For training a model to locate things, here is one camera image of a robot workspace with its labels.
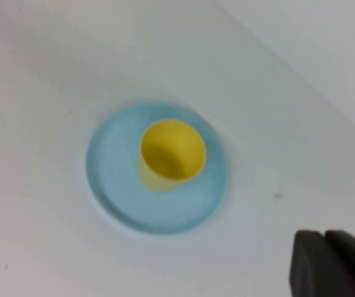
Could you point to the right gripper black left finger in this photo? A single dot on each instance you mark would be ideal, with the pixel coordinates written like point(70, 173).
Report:
point(313, 266)

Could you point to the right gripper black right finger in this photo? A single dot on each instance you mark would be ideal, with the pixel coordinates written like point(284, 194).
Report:
point(350, 244)

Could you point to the yellow plastic cup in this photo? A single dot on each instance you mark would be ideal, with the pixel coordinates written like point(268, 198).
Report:
point(171, 142)

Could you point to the light blue round plate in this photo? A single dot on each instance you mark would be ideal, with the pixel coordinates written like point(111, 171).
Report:
point(118, 185)

